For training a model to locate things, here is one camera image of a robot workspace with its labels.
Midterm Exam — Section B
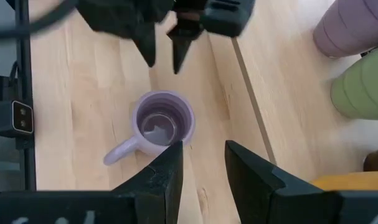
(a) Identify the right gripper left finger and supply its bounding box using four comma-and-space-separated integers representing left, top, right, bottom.
110, 140, 185, 224

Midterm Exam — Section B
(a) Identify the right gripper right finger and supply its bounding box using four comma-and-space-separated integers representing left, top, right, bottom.
225, 139, 334, 224

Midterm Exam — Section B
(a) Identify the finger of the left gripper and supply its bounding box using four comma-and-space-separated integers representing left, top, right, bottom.
166, 27, 204, 75
132, 26, 157, 68

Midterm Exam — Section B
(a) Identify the purple ribbed mug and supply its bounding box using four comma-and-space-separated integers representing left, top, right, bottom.
103, 90, 196, 166
312, 0, 378, 59

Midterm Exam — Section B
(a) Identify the orange faceted mug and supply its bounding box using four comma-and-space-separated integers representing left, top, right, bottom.
311, 170, 378, 192

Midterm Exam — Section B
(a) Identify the green ribbed mug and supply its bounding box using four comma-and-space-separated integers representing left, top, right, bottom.
329, 42, 378, 121

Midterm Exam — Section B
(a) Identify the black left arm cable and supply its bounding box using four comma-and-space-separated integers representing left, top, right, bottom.
0, 0, 79, 40

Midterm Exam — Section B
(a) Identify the black aluminium rig frame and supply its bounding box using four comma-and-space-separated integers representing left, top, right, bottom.
14, 0, 37, 191

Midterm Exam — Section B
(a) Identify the small black depth camera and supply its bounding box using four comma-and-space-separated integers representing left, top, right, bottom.
0, 99, 34, 139

